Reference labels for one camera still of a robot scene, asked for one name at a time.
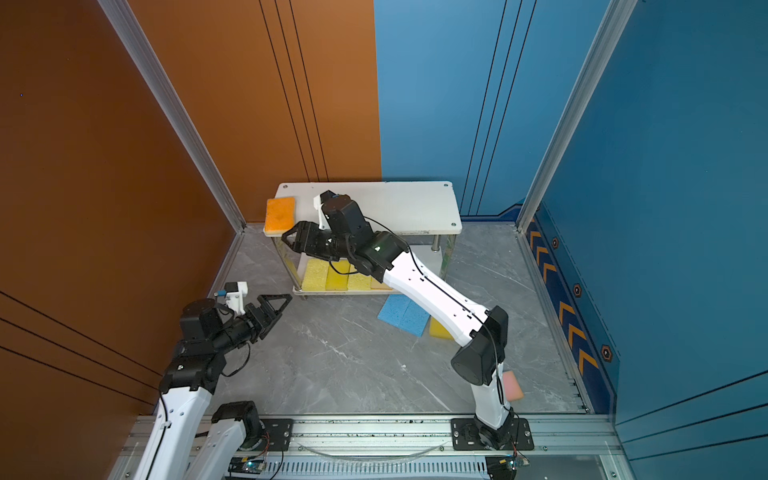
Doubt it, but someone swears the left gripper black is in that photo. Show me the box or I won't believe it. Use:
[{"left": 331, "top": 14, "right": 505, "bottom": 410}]
[{"left": 213, "top": 294, "right": 291, "bottom": 357}]

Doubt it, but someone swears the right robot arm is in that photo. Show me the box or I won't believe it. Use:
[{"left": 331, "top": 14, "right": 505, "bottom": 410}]
[{"left": 281, "top": 190, "right": 514, "bottom": 450}]

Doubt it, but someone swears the blue sponge left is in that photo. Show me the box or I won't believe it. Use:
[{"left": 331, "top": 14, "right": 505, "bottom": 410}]
[{"left": 377, "top": 294, "right": 410, "bottom": 330}]

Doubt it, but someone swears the right circuit board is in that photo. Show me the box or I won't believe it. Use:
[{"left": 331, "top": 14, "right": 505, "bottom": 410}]
[{"left": 485, "top": 455, "right": 530, "bottom": 480}]

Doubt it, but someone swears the yellow porous sponge large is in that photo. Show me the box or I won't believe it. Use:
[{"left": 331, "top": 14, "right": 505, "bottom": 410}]
[{"left": 302, "top": 258, "right": 329, "bottom": 292}]

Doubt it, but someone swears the orange sponge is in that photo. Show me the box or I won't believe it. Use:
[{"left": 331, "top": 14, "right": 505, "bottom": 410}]
[{"left": 263, "top": 197, "right": 296, "bottom": 236}]

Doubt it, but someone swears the right aluminium corner post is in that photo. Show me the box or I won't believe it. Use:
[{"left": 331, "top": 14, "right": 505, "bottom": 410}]
[{"left": 516, "top": 0, "right": 637, "bottom": 234}]

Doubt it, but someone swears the aluminium front rail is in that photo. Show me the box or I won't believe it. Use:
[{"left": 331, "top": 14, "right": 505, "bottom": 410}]
[{"left": 107, "top": 413, "right": 637, "bottom": 480}]

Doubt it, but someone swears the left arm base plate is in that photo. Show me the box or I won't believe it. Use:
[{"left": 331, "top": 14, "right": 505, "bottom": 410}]
[{"left": 238, "top": 418, "right": 294, "bottom": 455}]

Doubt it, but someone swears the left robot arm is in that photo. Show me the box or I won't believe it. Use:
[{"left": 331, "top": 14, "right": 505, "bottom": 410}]
[{"left": 135, "top": 292, "right": 293, "bottom": 479}]

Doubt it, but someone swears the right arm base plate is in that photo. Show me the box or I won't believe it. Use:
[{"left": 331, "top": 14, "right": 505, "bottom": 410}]
[{"left": 449, "top": 415, "right": 535, "bottom": 451}]

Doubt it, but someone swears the pale yellow sponge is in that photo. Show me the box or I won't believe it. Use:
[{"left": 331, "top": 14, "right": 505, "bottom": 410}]
[{"left": 370, "top": 277, "right": 391, "bottom": 291}]

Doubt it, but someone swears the left circuit board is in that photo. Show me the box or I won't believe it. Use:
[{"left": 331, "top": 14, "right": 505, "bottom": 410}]
[{"left": 226, "top": 456, "right": 267, "bottom": 478}]

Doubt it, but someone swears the white two-tier shelf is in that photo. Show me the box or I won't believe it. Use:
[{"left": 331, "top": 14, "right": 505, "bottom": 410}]
[{"left": 264, "top": 181, "right": 462, "bottom": 295}]

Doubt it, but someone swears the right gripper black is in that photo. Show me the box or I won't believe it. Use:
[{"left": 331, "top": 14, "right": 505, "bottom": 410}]
[{"left": 281, "top": 220, "right": 358, "bottom": 261}]

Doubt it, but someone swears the pink sponge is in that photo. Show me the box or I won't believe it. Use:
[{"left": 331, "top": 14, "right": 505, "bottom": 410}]
[{"left": 501, "top": 371, "right": 524, "bottom": 402}]

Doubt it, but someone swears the bright yellow foam sponge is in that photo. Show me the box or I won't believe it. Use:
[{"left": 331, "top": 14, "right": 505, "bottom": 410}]
[{"left": 325, "top": 259, "right": 352, "bottom": 292}]

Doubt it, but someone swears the blue sponge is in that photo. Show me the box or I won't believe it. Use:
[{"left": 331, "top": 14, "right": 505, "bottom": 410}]
[
  {"left": 377, "top": 294, "right": 410, "bottom": 330},
  {"left": 398, "top": 302, "right": 431, "bottom": 337}
]

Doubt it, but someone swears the circuit board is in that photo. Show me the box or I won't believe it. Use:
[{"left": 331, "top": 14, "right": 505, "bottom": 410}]
[
  {"left": 226, "top": 456, "right": 267, "bottom": 478},
  {"left": 485, "top": 455, "right": 530, "bottom": 480}
]

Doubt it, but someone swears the blue sponge right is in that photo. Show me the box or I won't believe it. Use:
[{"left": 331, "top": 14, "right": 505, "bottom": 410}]
[{"left": 398, "top": 302, "right": 431, "bottom": 337}]

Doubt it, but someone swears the left aluminium corner post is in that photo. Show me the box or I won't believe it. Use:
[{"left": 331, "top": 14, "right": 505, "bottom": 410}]
[{"left": 98, "top": 0, "right": 247, "bottom": 233}]

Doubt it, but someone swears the aluminium corner post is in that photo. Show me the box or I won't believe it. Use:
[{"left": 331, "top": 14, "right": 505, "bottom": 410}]
[
  {"left": 98, "top": 0, "right": 247, "bottom": 233},
  {"left": 516, "top": 0, "right": 637, "bottom": 234}
]

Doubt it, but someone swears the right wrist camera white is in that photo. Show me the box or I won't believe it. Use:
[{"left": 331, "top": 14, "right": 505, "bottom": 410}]
[{"left": 313, "top": 190, "right": 337, "bottom": 230}]

